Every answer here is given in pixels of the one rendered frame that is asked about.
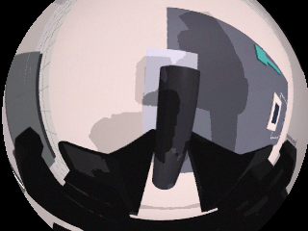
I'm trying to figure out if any teal small trowel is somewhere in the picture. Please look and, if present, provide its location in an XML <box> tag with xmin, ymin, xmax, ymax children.
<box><xmin>254</xmin><ymin>43</ymin><xmax>280</xmax><ymax>74</ymax></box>

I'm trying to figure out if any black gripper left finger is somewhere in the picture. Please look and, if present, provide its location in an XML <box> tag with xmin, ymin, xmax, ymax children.
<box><xmin>58</xmin><ymin>130</ymin><xmax>157</xmax><ymax>216</ymax></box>

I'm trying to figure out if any peach square tile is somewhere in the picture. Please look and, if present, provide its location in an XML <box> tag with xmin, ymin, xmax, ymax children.
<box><xmin>266</xmin><ymin>92</ymin><xmax>282</xmax><ymax>131</ymax></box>

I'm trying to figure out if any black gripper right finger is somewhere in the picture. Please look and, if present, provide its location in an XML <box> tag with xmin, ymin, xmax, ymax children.
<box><xmin>188</xmin><ymin>131</ymin><xmax>273</xmax><ymax>213</ymax></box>

